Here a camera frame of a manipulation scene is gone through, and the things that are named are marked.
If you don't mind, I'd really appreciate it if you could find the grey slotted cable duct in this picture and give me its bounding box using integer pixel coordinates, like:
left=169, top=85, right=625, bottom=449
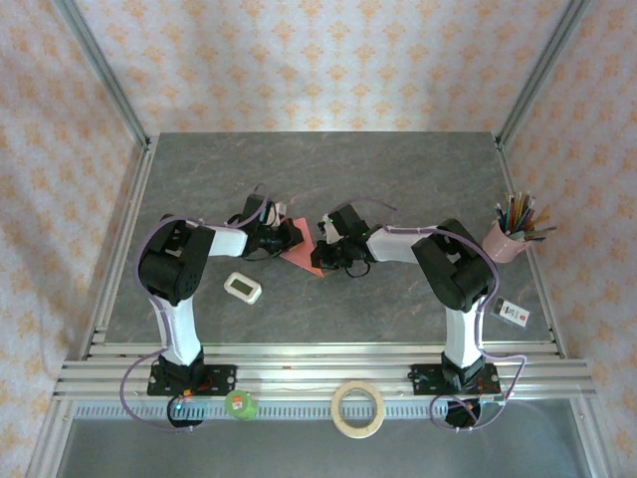
left=69, top=400, right=581, bottom=422

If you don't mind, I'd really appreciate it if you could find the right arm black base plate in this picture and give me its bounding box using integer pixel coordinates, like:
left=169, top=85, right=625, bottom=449
left=409, top=361, right=502, bottom=398

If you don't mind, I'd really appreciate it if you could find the small white red card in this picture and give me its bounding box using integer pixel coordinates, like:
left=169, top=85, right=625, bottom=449
left=490, top=297, right=531, bottom=330

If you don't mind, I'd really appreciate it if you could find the pink cup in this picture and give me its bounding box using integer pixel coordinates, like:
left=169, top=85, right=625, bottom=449
left=482, top=218, right=531, bottom=264

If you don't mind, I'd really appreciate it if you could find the bunch of coloured sticks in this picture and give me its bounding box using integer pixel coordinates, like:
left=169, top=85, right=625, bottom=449
left=494, top=189, right=557, bottom=245

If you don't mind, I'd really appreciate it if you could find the green tape roll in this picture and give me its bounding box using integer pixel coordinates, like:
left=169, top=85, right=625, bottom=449
left=223, top=389, right=259, bottom=422

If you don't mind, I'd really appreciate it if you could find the aluminium frame leg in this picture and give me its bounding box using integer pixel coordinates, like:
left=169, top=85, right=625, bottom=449
left=24, top=397, right=76, bottom=478
left=569, top=397, right=616, bottom=478

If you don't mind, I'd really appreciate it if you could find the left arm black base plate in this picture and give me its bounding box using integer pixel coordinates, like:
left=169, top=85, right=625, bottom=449
left=146, top=361, right=238, bottom=398

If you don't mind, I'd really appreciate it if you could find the black round cable hub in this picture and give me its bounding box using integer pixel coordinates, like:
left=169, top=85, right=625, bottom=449
left=166, top=395, right=206, bottom=432
left=444, top=396, right=483, bottom=432

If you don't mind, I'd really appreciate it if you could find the beige masking tape roll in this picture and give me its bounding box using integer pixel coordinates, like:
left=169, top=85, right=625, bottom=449
left=330, top=380, right=386, bottom=440

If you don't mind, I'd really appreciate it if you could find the aluminium frame post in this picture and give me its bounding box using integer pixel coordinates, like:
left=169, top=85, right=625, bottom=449
left=52, top=0, right=153, bottom=150
left=495, top=0, right=593, bottom=150

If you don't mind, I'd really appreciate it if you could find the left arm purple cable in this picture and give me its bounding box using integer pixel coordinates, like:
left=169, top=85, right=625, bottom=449
left=121, top=183, right=274, bottom=433

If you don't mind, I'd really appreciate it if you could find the aluminium side rail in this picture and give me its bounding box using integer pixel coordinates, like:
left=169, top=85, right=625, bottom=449
left=82, top=133, right=160, bottom=350
left=492, top=132, right=568, bottom=358

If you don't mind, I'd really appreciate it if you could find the small white digital timer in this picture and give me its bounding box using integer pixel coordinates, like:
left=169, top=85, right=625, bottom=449
left=222, top=273, right=263, bottom=307

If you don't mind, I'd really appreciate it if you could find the wide aluminium crossbeam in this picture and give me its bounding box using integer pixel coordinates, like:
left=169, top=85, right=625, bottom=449
left=52, top=358, right=598, bottom=402

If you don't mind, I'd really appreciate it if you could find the pink paper sheet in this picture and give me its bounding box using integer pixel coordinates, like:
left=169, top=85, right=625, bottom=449
left=278, top=217, right=327, bottom=278

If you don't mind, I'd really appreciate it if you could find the aluminium table edge rail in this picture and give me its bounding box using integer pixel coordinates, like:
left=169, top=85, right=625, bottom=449
left=82, top=341, right=568, bottom=361

